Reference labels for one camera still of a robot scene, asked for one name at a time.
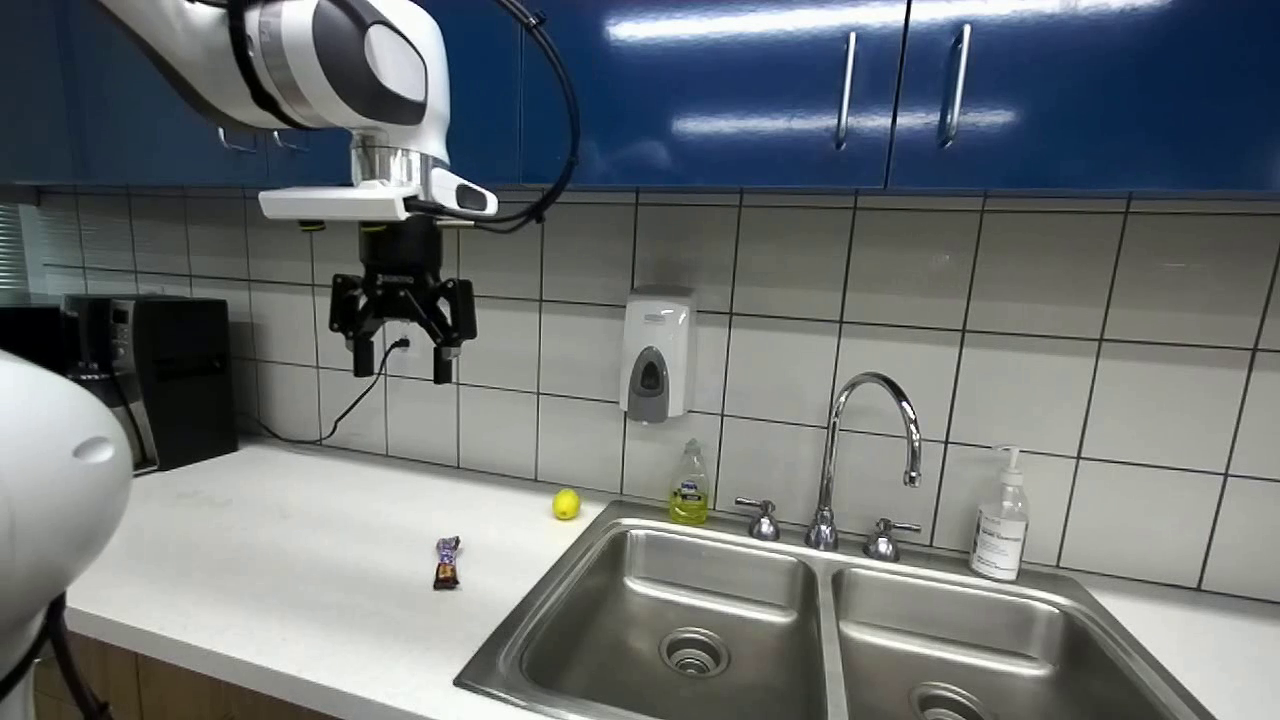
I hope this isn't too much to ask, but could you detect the green dish soap bottle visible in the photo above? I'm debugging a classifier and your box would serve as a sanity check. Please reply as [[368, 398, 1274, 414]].
[[664, 436, 716, 530]]

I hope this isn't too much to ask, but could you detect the brown candy bar packet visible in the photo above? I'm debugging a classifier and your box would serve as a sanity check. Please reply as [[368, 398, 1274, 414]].
[[427, 534, 469, 596]]

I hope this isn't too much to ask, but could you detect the silver cabinet door handle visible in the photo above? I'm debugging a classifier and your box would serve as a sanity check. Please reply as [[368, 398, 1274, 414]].
[[833, 30, 863, 153], [937, 20, 980, 153]]

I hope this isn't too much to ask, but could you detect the white wall soap dispenser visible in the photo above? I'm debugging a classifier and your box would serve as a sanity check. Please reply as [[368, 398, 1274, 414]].
[[621, 292, 696, 427]]

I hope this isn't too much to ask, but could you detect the chrome faucet handle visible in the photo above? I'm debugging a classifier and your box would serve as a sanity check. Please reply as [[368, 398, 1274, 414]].
[[735, 497, 788, 546], [857, 515, 922, 566]]

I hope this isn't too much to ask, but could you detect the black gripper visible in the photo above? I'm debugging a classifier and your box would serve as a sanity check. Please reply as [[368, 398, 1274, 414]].
[[329, 217, 479, 387]]

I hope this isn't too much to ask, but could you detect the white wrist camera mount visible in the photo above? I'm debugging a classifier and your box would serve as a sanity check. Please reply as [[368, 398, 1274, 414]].
[[257, 158, 502, 227]]

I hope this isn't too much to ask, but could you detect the chrome gooseneck faucet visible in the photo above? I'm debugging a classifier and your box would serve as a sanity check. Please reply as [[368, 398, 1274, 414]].
[[799, 368, 926, 551]]

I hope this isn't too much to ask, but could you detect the clear pump soap bottle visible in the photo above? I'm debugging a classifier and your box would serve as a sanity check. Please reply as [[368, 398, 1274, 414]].
[[969, 445, 1031, 586]]

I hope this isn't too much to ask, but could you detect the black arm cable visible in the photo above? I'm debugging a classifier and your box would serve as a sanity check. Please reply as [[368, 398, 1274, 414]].
[[471, 0, 587, 241]]

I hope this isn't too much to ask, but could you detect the small black appliance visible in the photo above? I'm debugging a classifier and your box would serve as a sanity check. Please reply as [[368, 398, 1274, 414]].
[[0, 303, 80, 375]]

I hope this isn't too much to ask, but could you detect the wooden base cabinet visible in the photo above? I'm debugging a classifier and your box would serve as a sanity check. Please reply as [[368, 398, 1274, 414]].
[[31, 631, 336, 720]]

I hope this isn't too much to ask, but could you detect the sink drain strainer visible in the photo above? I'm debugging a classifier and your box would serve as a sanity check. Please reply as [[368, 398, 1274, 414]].
[[661, 625, 731, 680], [913, 680, 992, 720]]

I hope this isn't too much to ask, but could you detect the stainless steel double sink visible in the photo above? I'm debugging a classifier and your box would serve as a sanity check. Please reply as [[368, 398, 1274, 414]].
[[451, 499, 1214, 720]]

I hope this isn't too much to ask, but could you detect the black coffee maker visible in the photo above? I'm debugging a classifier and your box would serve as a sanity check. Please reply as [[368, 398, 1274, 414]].
[[64, 292, 238, 473]]

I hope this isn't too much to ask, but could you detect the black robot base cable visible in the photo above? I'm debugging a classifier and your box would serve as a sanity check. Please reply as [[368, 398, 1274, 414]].
[[0, 592, 110, 720]]

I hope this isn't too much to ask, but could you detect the black power cord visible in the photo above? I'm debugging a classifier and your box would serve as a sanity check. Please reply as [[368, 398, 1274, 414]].
[[252, 333, 414, 454]]

